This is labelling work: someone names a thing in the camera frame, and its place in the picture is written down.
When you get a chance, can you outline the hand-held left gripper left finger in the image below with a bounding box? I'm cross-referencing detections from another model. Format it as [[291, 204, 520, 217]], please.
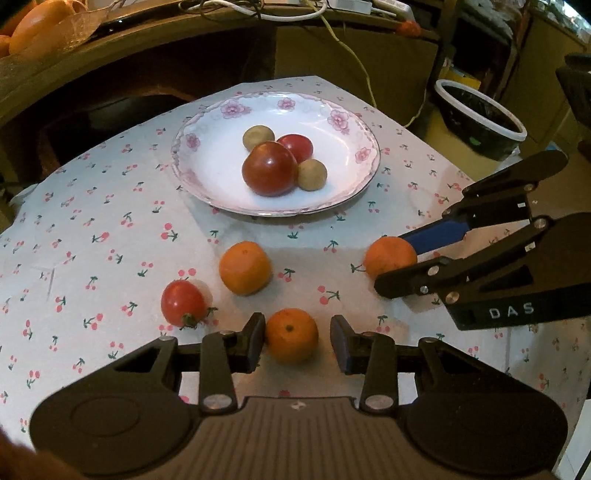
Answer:
[[113, 313, 267, 415]]

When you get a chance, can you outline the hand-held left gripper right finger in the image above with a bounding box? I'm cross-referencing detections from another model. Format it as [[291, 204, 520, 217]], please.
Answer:
[[330, 315, 483, 414]]

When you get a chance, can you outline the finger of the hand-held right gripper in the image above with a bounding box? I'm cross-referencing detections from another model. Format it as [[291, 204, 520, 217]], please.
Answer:
[[399, 150, 569, 255], [374, 216, 555, 304]]

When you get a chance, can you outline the orange mandarin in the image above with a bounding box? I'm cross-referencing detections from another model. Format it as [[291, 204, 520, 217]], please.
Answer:
[[264, 308, 320, 364], [218, 241, 272, 296], [363, 236, 419, 281]]

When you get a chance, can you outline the white floral plate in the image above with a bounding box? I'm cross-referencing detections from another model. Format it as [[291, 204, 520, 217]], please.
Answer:
[[171, 91, 382, 217]]

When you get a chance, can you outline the bright red tomato with stem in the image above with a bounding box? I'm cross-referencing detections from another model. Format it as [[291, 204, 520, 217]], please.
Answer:
[[160, 280, 211, 330]]

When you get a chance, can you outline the trash bin with black bag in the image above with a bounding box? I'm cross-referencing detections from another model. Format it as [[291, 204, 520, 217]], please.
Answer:
[[434, 79, 528, 161]]

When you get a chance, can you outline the small tan round fruit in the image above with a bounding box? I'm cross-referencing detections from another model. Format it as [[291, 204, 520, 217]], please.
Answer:
[[242, 126, 276, 151], [296, 159, 328, 191]]

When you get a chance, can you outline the small dark red tomato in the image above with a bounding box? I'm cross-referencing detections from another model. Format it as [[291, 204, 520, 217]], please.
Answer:
[[276, 134, 315, 164]]

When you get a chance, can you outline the dark chair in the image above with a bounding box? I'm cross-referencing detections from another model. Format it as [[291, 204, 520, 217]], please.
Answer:
[[555, 53, 591, 162]]

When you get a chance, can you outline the large dark red tomato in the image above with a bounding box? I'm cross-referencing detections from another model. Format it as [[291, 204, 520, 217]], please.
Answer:
[[241, 141, 299, 198]]

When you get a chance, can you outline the cherry print tablecloth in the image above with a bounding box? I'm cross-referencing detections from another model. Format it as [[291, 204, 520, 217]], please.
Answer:
[[0, 74, 591, 444]]

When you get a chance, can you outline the white power strip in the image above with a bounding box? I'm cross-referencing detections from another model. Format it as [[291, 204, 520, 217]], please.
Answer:
[[327, 0, 372, 14]]

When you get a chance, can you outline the wooden desk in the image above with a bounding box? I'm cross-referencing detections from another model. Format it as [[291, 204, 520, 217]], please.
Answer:
[[0, 8, 441, 139]]

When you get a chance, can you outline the clear glass bowl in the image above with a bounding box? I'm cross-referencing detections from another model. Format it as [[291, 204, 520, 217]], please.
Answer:
[[9, 8, 112, 58]]

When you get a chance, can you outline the large orange fruit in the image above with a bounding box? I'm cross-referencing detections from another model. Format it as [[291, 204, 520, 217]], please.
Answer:
[[8, 0, 75, 56]]

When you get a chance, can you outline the yellowish cable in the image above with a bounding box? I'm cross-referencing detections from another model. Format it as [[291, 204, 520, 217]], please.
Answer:
[[321, 11, 428, 129]]

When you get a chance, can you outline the white cable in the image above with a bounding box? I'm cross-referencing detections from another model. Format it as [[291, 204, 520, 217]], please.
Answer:
[[179, 0, 326, 23]]

